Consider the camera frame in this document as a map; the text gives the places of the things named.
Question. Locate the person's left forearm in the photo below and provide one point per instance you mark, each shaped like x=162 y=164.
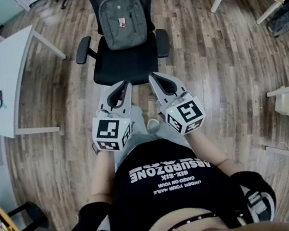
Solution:
x=102 y=175

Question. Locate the person's shoe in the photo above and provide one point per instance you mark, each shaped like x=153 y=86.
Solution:
x=153 y=125

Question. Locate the black office chair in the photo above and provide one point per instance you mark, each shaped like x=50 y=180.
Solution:
x=124 y=63

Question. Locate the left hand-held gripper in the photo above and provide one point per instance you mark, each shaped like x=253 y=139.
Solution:
x=108 y=131

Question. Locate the grey backpack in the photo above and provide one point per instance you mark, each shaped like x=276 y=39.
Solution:
x=112 y=12

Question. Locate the small blue item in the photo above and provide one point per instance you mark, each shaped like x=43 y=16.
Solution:
x=4 y=106

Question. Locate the person's grey trousers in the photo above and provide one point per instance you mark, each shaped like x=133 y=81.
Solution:
x=138 y=138

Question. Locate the person's black printed t-shirt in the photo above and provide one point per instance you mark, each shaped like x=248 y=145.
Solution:
x=176 y=203

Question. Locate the black stool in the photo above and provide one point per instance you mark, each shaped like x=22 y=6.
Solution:
x=36 y=214

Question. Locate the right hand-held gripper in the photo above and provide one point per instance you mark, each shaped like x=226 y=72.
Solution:
x=185 y=113

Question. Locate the white box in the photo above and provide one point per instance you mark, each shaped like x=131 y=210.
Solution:
x=282 y=101

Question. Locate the person's right forearm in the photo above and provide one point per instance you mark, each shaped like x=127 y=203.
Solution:
x=212 y=152

